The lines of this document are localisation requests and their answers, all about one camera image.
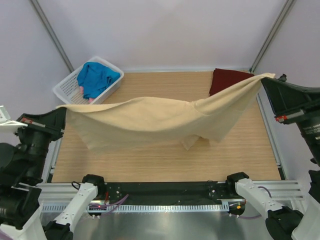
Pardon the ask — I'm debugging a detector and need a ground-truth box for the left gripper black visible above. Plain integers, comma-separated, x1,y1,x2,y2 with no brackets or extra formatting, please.
14,104,67,179

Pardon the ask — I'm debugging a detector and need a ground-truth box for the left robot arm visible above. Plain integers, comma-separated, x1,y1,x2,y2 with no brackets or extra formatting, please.
0,106,106,240

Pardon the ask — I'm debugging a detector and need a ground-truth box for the pink garment in basket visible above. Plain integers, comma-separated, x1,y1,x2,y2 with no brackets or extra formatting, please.
79,86,95,103

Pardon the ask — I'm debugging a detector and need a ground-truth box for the white plastic basket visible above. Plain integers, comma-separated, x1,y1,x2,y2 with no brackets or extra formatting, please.
53,56,124,105

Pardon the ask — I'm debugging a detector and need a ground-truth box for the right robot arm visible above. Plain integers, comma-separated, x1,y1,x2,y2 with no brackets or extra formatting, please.
225,74,320,240

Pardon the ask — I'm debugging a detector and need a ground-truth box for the slotted cable duct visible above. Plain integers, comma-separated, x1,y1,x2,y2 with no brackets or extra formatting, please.
41,203,229,213

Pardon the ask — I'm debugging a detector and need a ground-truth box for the blue t shirt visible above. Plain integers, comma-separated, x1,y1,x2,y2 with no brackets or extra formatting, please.
76,61,121,99

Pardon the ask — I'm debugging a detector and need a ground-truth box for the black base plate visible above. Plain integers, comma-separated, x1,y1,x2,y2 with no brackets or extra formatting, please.
105,181,243,206

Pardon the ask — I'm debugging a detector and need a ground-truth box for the right aluminium frame post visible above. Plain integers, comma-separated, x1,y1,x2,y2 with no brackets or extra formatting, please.
249,0,297,73

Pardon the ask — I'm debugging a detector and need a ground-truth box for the folded dark red shirt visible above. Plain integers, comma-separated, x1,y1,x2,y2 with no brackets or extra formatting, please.
209,68,254,96

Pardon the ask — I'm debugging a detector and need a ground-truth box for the beige t shirt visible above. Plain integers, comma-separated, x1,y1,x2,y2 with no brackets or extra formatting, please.
65,73,274,152

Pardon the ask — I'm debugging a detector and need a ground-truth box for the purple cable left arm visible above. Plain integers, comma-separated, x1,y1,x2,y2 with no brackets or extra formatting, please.
89,194,130,216

